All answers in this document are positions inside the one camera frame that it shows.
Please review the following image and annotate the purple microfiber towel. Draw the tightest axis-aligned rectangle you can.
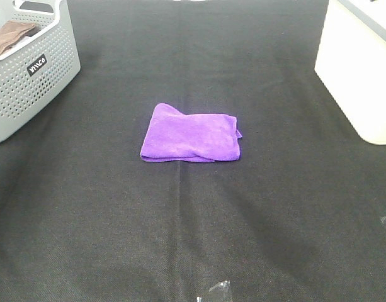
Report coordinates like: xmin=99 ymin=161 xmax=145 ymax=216
xmin=140 ymin=103 xmax=242 ymax=163

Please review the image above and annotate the black table cloth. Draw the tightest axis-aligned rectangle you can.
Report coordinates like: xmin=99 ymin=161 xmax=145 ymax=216
xmin=0 ymin=1 xmax=386 ymax=301

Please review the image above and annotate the clear plastic scrap bottom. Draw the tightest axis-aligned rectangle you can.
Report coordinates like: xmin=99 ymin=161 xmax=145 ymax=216
xmin=196 ymin=281 xmax=233 ymax=302

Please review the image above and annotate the grey perforated plastic basket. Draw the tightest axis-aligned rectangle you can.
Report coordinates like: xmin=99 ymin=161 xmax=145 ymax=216
xmin=0 ymin=1 xmax=81 ymax=143

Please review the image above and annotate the white plastic container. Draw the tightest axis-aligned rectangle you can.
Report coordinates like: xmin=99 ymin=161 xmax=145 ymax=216
xmin=314 ymin=1 xmax=386 ymax=145

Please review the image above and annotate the brown folded towel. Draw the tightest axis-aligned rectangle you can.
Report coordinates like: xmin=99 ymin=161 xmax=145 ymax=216
xmin=0 ymin=21 xmax=38 ymax=56

